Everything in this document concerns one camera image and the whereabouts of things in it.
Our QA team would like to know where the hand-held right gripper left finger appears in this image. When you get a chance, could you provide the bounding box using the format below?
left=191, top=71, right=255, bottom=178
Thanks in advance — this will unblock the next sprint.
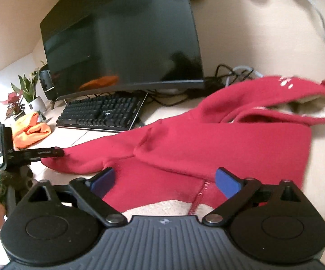
left=27, top=167, right=128, bottom=227

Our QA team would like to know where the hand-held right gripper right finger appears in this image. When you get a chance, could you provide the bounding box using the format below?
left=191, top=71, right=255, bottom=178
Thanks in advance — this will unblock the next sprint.
left=202, top=167, right=301, bottom=227

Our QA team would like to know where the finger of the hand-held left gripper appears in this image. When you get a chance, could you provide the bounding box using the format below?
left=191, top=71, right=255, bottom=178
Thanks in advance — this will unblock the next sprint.
left=15, top=147, right=65, bottom=161

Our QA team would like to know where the red hooded fleece garment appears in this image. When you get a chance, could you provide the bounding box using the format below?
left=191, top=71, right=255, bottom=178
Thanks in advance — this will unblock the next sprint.
left=41, top=75, right=325, bottom=217

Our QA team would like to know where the orange cloth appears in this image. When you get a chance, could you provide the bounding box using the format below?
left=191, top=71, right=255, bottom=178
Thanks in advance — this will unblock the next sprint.
left=12, top=112, right=52, bottom=150

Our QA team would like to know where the red leaf potted plant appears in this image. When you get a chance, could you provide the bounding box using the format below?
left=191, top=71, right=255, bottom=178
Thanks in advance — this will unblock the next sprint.
left=0, top=91, right=25, bottom=119

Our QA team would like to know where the green plant in white pot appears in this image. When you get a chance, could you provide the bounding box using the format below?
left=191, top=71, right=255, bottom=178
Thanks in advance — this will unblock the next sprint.
left=10, top=67, right=47, bottom=116

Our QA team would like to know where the black mechanical keyboard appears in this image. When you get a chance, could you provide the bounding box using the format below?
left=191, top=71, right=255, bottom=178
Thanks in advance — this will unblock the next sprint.
left=56, top=91, right=149, bottom=133

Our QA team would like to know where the black speaker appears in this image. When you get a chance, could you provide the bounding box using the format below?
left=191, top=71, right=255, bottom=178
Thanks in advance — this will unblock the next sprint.
left=38, top=65, right=58, bottom=101

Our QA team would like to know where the black power adapter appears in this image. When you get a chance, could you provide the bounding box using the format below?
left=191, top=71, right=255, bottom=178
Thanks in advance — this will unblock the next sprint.
left=203, top=76, right=226, bottom=89

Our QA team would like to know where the black computer monitor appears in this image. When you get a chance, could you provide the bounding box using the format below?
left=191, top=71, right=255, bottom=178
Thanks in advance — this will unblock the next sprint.
left=40, top=0, right=206, bottom=101

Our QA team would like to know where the grey looped cable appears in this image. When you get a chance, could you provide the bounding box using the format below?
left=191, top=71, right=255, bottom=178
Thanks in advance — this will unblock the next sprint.
left=224, top=66, right=265, bottom=86

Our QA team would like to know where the white power cable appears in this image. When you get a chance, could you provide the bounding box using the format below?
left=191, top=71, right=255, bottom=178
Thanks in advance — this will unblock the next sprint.
left=283, top=0, right=325, bottom=81

